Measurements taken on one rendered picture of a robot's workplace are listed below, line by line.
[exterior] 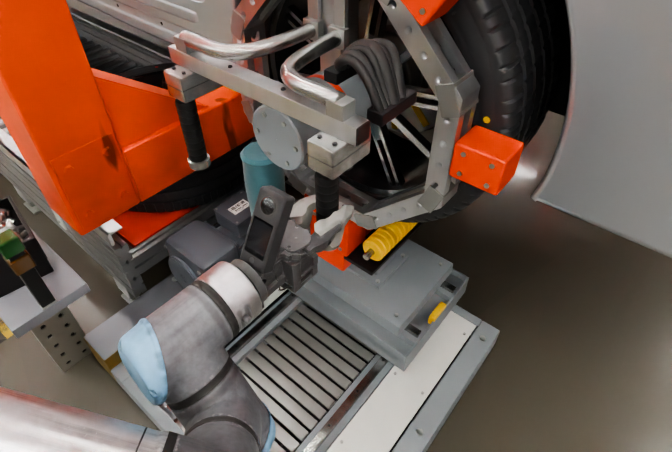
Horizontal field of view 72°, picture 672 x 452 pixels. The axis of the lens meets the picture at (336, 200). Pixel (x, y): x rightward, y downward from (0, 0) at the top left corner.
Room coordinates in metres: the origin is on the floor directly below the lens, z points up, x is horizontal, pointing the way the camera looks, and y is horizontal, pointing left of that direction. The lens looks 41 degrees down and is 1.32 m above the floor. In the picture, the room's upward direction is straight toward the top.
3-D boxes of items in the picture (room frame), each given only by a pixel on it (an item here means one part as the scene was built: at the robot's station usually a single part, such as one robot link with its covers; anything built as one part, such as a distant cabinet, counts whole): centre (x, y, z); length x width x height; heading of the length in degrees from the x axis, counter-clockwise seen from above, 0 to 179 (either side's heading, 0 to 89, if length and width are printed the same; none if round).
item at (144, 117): (1.15, 0.40, 0.69); 0.52 x 0.17 x 0.35; 140
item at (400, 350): (0.96, -0.11, 0.13); 0.50 x 0.36 x 0.10; 50
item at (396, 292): (0.96, -0.11, 0.32); 0.40 x 0.30 x 0.28; 50
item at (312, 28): (0.80, 0.15, 1.03); 0.19 x 0.18 x 0.11; 140
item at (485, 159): (0.64, -0.25, 0.85); 0.09 x 0.08 x 0.07; 50
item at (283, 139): (0.78, 0.04, 0.85); 0.21 x 0.14 x 0.14; 140
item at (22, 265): (0.64, 0.65, 0.59); 0.04 x 0.04 x 0.04; 50
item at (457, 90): (0.83, -0.01, 0.85); 0.54 x 0.07 x 0.54; 50
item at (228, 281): (0.38, 0.14, 0.81); 0.10 x 0.05 x 0.09; 50
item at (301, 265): (0.45, 0.09, 0.80); 0.12 x 0.08 x 0.09; 140
